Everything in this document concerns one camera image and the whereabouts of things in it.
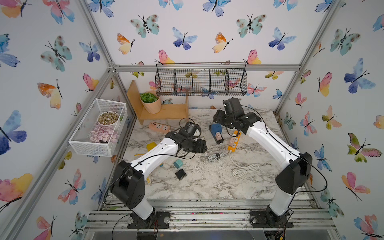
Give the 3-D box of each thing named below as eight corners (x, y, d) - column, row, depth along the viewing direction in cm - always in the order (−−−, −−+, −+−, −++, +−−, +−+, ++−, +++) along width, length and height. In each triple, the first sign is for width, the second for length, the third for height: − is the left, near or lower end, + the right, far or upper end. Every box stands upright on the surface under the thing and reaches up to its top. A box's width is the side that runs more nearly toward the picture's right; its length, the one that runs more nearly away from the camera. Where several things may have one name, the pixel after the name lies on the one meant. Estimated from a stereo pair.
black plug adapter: (179, 180, 89) (179, 179, 87) (175, 175, 91) (174, 173, 89) (186, 175, 91) (186, 173, 89) (181, 170, 93) (181, 168, 91)
